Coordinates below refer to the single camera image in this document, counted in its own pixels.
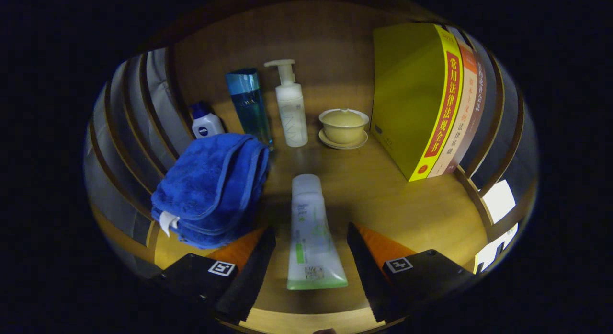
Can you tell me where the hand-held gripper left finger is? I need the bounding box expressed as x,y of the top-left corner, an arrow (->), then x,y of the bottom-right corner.
153,226 -> 277,325

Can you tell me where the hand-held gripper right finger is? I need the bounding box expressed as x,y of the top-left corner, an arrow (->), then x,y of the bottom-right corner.
346,222 -> 477,324

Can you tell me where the white green tube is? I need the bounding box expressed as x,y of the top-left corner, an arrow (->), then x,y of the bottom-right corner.
286,174 -> 349,291

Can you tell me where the wooden countertop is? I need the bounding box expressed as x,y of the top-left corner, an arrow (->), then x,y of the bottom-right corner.
91,85 -> 489,334

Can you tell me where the wooden cabinet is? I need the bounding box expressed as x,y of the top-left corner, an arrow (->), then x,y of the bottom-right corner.
84,0 -> 539,334

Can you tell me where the blue folded towel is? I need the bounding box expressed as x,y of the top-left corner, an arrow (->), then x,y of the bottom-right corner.
151,133 -> 270,250

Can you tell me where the yellow lidded teacup with saucer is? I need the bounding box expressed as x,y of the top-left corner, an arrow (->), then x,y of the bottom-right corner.
318,108 -> 370,150

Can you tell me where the small white blue-capped bottle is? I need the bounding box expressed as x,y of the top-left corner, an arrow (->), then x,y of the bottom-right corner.
191,102 -> 225,139

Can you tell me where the white pump bottle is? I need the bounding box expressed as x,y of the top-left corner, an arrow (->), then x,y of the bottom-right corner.
264,59 -> 308,148

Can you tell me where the tall blue bottle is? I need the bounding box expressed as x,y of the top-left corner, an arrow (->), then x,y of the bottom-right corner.
225,68 -> 274,150

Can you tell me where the yellow book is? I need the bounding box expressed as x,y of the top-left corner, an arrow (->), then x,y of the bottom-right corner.
370,23 -> 464,182

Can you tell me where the orange and white book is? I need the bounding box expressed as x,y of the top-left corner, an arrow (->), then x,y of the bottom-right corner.
426,26 -> 479,179

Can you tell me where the brown book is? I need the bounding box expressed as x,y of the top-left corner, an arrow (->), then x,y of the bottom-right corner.
443,30 -> 488,175

